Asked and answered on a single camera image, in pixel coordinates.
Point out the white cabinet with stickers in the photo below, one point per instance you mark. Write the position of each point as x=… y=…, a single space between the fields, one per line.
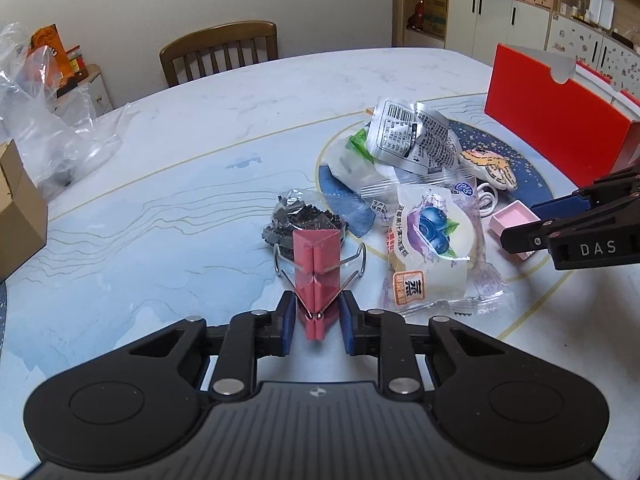
x=590 y=45

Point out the small white drawer cabinet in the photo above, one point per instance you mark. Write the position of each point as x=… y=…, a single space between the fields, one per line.
x=95 y=90

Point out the red cardboard box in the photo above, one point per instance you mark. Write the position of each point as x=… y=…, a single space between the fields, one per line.
x=545 y=115

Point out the open wooden shelf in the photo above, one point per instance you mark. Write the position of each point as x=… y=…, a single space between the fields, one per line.
x=425 y=10

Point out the bag of black clips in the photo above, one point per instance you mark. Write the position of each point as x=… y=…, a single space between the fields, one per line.
x=300 y=217

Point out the small pink tray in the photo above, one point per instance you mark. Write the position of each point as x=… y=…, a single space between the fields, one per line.
x=515 y=217

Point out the orange snack bag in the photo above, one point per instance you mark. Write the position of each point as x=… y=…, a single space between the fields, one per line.
x=52 y=52

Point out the white marble desktop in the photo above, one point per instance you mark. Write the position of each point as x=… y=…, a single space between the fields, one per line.
x=200 y=110

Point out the brown cardboard box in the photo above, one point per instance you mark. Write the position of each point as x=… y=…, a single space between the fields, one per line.
x=17 y=210

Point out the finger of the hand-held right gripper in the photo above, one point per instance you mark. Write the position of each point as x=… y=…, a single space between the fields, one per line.
x=560 y=205
x=525 y=237

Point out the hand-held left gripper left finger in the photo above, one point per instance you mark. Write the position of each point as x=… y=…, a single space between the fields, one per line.
x=286 y=325

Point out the clear plastic bag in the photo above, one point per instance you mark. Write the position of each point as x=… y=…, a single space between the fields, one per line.
x=50 y=125

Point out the red binder clip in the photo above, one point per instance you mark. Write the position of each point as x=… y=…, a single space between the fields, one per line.
x=315 y=260

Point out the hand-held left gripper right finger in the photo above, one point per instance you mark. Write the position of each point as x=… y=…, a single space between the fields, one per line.
x=348 y=325

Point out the printed blue table mat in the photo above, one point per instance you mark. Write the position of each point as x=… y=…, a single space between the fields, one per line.
x=150 y=240

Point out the wooden chair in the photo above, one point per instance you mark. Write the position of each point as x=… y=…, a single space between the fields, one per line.
x=220 y=50

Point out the blueberry bread packet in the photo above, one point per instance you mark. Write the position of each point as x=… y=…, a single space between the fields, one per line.
x=430 y=240

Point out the silver snack packet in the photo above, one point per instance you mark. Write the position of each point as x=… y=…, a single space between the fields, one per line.
x=405 y=135

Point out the white packet with green corner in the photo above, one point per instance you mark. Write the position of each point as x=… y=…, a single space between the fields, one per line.
x=350 y=165

